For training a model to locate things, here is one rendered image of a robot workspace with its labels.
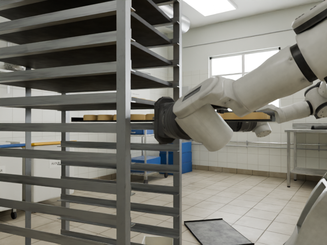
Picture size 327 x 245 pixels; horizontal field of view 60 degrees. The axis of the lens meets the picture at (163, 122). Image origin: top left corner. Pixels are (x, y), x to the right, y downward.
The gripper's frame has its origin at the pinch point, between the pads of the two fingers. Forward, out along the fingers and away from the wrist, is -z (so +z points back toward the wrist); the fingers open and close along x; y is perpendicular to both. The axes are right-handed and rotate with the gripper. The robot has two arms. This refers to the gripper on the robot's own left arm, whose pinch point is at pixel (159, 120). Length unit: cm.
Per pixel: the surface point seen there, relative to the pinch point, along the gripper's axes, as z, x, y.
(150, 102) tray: -20.0, 6.4, -4.5
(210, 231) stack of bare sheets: -144, -96, -106
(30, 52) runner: -33, 23, 34
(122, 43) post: -4.3, 21.3, 9.4
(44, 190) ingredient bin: -264, -74, 31
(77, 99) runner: -19.1, 6.5, 19.9
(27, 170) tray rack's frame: -65, -22, 37
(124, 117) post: -3.8, 0.9, 8.8
